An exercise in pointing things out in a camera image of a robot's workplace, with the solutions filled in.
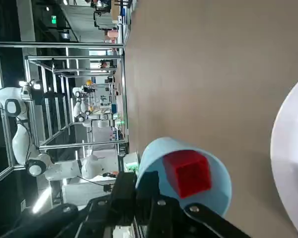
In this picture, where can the pink round plate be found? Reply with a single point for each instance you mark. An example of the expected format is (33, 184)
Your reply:
(293, 153)

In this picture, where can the red block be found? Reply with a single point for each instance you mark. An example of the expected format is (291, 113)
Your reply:
(191, 173)

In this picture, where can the aluminium cage frame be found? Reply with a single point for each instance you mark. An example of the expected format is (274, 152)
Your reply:
(64, 44)

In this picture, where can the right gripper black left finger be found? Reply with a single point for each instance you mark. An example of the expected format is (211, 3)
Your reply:
(124, 193)

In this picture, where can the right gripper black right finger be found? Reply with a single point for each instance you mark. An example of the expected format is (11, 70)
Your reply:
(161, 218)

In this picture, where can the green exit sign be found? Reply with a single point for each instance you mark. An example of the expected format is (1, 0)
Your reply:
(53, 19)

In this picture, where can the blue plastic cup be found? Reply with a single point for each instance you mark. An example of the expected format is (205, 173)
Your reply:
(154, 153)

